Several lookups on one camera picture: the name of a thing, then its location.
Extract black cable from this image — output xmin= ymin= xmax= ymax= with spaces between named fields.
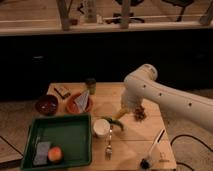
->
xmin=170 ymin=133 xmax=213 ymax=171

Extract red yellow apple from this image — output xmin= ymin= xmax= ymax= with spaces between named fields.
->
xmin=48 ymin=146 xmax=63 ymax=163

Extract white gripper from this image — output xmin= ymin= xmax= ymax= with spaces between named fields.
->
xmin=121 ymin=89 xmax=142 ymax=110

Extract grey sponge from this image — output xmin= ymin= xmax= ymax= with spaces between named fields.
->
xmin=33 ymin=141 xmax=51 ymax=166

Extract silver fork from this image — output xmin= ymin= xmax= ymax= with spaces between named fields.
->
xmin=105 ymin=125 xmax=113 ymax=160

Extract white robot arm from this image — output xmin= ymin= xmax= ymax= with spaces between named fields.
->
xmin=121 ymin=64 xmax=213 ymax=133

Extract orange plate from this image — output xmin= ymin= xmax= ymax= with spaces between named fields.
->
xmin=65 ymin=93 xmax=93 ymax=114

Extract white paper cup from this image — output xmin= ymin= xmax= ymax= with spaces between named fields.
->
xmin=93 ymin=119 xmax=110 ymax=137

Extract green plastic tray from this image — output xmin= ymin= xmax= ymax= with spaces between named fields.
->
xmin=21 ymin=114 xmax=92 ymax=171

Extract dark red grapes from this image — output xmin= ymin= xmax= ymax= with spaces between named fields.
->
xmin=134 ymin=106 xmax=146 ymax=121

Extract green chili pepper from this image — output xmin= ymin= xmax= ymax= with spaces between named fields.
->
xmin=102 ymin=116 xmax=124 ymax=131

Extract yellow banana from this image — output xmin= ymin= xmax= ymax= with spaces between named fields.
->
xmin=113 ymin=108 xmax=129 ymax=120

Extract dark brown bowl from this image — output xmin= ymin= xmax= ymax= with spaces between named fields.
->
xmin=35 ymin=95 xmax=58 ymax=116

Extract folded white paper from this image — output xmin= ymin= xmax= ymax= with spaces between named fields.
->
xmin=74 ymin=90 xmax=89 ymax=113

